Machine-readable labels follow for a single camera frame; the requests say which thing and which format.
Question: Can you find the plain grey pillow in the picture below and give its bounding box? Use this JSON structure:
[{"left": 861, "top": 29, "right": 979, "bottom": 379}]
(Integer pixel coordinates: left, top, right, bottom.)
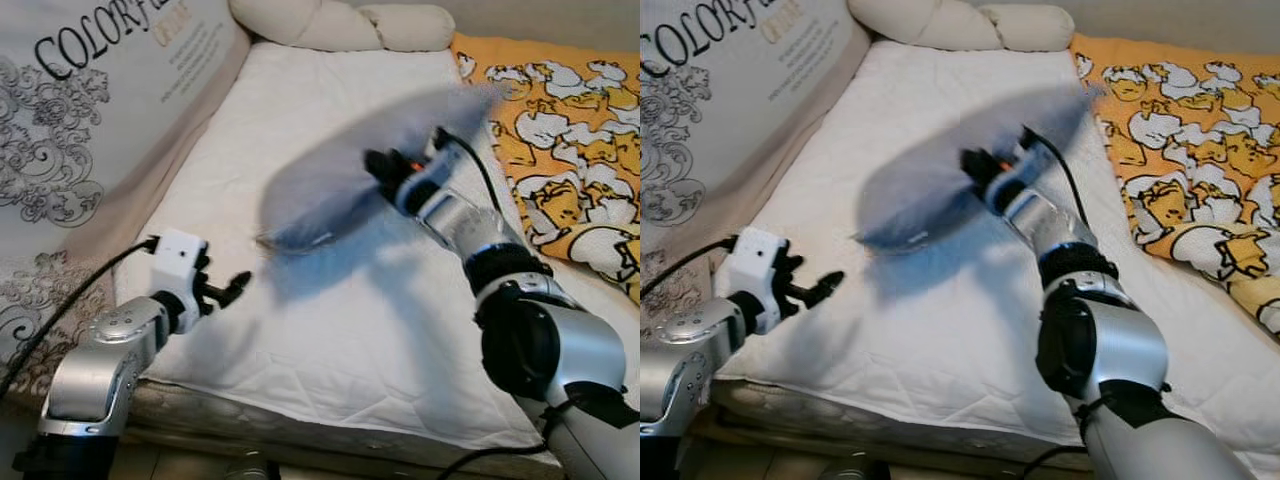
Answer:
[
  {"left": 855, "top": 85, "right": 1101, "bottom": 251},
  {"left": 255, "top": 85, "right": 506, "bottom": 256}
]

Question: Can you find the white quilted mattress pad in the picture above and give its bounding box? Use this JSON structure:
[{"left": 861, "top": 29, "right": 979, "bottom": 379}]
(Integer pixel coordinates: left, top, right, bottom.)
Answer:
[
  {"left": 115, "top": 42, "right": 621, "bottom": 451},
  {"left": 715, "top": 42, "right": 1280, "bottom": 471}
]

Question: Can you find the beige knotted bolster pillow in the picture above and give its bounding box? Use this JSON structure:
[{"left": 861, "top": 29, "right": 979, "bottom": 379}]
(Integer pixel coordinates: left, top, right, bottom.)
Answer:
[
  {"left": 848, "top": 0, "right": 1076, "bottom": 53},
  {"left": 230, "top": 0, "right": 456, "bottom": 53}
]

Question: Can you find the scroll print fabric cushion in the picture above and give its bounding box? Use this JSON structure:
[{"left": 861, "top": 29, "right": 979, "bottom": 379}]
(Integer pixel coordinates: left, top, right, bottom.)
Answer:
[{"left": 0, "top": 250, "right": 131, "bottom": 401}]

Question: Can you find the yellow egg print blanket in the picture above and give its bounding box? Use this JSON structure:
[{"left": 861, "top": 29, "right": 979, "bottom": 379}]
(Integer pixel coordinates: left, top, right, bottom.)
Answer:
[
  {"left": 1070, "top": 33, "right": 1280, "bottom": 336},
  {"left": 450, "top": 33, "right": 641, "bottom": 306}
]

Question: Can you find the large scroll print lettered cushion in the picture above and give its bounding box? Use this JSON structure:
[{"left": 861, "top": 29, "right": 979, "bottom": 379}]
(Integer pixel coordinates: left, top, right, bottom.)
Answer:
[
  {"left": 0, "top": 0, "right": 251, "bottom": 263},
  {"left": 640, "top": 0, "right": 871, "bottom": 271}
]

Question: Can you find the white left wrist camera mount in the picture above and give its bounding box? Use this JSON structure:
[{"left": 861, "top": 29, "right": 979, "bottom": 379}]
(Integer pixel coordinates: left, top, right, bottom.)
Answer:
[
  {"left": 725, "top": 228, "right": 786, "bottom": 301},
  {"left": 150, "top": 228, "right": 209, "bottom": 301}
]

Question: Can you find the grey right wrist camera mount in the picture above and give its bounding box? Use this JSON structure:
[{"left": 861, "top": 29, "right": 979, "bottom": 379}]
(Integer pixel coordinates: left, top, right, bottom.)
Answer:
[
  {"left": 1010, "top": 135, "right": 1059, "bottom": 199},
  {"left": 415, "top": 135, "right": 469, "bottom": 201}
]

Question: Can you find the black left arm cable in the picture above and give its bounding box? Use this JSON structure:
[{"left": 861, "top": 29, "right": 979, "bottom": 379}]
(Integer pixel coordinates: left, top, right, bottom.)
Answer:
[
  {"left": 0, "top": 237, "right": 161, "bottom": 401},
  {"left": 640, "top": 237, "right": 736, "bottom": 298}
]

